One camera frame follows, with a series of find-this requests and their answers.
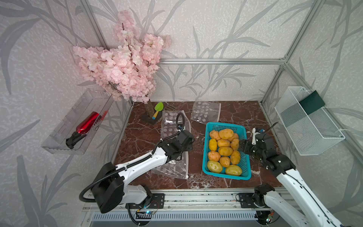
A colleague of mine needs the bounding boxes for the clear dotted zipper bag front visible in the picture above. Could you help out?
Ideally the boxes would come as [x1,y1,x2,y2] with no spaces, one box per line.
[151,152,189,180]

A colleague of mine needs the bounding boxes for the clear dotted zipper bag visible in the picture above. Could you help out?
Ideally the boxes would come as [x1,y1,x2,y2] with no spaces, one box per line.
[161,110,191,139]
[151,152,189,180]
[191,101,221,124]

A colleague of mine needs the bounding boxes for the orange brown potato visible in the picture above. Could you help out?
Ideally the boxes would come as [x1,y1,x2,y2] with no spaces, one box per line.
[218,147,233,157]

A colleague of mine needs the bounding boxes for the green yellow potato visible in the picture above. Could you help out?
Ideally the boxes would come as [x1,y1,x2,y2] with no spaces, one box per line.
[207,160,223,174]

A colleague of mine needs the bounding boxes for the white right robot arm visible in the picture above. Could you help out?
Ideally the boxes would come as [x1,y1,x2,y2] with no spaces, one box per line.
[238,133,343,227]

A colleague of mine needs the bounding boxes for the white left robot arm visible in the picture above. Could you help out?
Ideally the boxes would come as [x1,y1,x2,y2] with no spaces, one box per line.
[78,113,194,213]

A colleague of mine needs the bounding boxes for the clear dotted zipper bag middle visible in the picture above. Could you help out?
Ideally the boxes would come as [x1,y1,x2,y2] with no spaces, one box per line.
[161,110,191,139]

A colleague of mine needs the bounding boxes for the clear dotted zipper bag back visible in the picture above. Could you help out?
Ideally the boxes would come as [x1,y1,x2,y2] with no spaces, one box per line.
[191,101,221,124]

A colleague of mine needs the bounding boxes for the teal plastic basket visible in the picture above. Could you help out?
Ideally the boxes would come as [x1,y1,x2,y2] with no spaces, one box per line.
[202,122,251,181]

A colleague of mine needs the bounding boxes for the yellow potato in basket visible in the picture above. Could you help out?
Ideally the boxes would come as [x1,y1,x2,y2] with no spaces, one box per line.
[209,139,218,151]

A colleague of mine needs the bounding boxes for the orange potato in basket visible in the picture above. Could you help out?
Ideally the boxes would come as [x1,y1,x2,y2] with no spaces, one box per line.
[209,130,221,141]

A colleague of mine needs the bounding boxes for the dark green card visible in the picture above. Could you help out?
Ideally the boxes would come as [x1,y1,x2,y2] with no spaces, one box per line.
[299,90,326,115]

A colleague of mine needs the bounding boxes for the artificial pink blossom tree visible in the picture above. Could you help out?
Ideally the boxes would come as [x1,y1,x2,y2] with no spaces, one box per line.
[72,10,172,104]

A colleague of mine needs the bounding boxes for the red black hair dryer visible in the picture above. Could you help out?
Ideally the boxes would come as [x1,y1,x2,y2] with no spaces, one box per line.
[66,112,99,149]

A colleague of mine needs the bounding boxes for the black square tree base plate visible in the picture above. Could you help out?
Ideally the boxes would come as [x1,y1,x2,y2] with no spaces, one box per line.
[141,111,163,125]

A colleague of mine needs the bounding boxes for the green toy shovel yellow handle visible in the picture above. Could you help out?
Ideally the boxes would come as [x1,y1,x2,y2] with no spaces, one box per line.
[152,102,164,120]

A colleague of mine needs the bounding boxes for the white wire mesh basket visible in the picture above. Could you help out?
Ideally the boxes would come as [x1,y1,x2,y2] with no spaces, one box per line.
[275,87,346,156]

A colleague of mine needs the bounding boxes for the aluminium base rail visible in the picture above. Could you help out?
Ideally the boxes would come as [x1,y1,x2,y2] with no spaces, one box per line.
[82,188,321,212]

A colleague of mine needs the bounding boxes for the clear acrylic wall shelf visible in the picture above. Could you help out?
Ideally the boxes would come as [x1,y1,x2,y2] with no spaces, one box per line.
[41,89,114,155]

